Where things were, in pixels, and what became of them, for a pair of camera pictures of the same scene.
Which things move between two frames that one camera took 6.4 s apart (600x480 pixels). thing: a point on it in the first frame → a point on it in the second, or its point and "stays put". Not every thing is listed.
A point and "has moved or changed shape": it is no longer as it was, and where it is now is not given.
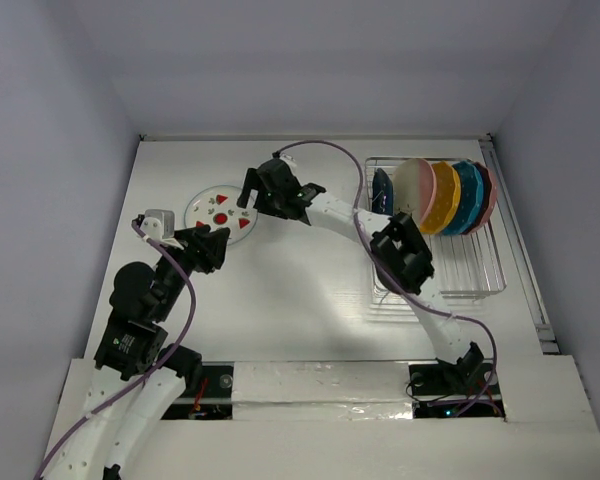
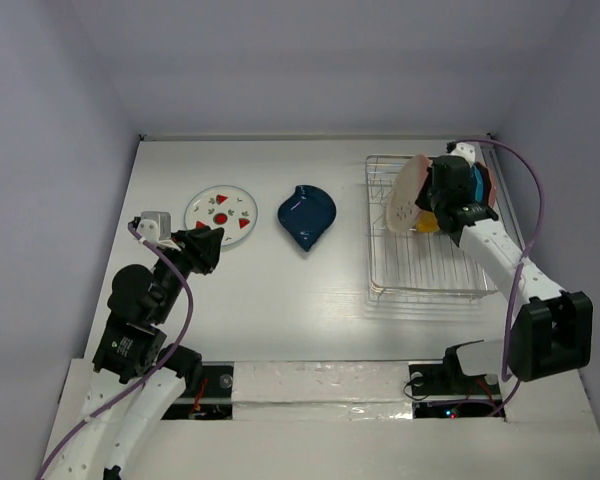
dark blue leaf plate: [382, 192] has moved or changed shape
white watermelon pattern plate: [217, 207] stays put
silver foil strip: [324, 390] stays put
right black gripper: [261, 180] → [440, 183]
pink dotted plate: [489, 196] stays put
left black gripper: [204, 246] stays put
